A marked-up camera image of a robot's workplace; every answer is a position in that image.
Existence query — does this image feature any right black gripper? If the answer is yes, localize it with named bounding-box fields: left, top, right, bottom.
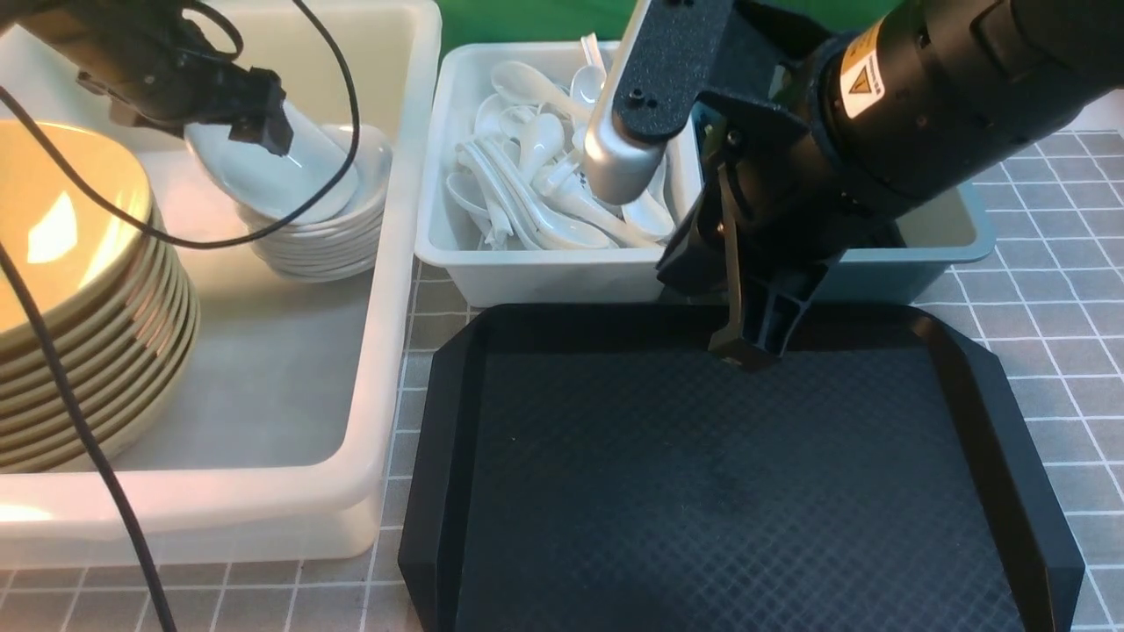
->
left=658, top=105, right=904, bottom=371

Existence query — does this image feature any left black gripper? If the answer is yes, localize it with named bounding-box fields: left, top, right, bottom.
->
left=74, top=18, right=293, bottom=156

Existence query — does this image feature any white square sauce dish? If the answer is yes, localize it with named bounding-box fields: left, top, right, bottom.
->
left=184, top=100, right=348, bottom=222

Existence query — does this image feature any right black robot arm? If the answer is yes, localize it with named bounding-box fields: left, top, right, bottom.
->
left=582, top=1, right=1123, bottom=370

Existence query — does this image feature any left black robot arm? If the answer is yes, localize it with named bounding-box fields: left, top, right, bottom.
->
left=3, top=1, right=293, bottom=156

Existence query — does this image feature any stack of white dishes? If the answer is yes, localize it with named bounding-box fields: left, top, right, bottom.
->
left=250, top=125, right=393, bottom=283

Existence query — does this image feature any blue-grey chopstick bin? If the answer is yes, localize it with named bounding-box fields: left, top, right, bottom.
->
left=676, top=42, right=997, bottom=305

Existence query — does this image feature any green cloth backdrop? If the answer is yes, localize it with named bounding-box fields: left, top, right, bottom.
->
left=437, top=0, right=896, bottom=54

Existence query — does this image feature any stack of yellow bowls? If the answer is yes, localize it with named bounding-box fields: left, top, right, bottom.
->
left=1, top=120, right=201, bottom=475

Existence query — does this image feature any black serving tray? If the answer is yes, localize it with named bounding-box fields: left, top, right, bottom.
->
left=398, top=304, right=1085, bottom=631

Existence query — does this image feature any pile of white spoons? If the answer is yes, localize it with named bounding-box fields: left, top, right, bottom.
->
left=439, top=33, right=697, bottom=251

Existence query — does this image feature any white spoon bin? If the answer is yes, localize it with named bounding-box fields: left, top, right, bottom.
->
left=416, top=40, right=703, bottom=307

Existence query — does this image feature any large white plastic tub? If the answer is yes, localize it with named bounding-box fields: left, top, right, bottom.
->
left=1, top=1, right=442, bottom=570

